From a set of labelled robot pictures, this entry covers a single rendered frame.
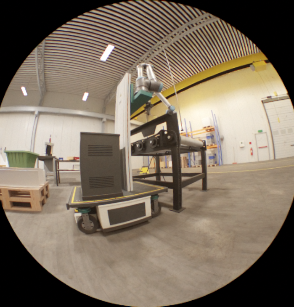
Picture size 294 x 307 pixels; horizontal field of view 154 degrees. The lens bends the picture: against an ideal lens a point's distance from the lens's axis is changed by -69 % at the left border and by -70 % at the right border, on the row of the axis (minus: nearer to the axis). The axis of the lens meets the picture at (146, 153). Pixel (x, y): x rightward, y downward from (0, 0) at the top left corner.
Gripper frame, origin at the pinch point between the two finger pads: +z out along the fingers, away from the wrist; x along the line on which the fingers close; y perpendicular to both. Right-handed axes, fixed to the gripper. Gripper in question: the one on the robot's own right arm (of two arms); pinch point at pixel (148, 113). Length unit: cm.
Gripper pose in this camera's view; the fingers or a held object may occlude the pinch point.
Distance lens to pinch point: 156.7
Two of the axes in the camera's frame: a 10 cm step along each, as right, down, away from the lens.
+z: 0.5, 9.9, -0.9
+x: 6.5, -1.1, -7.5
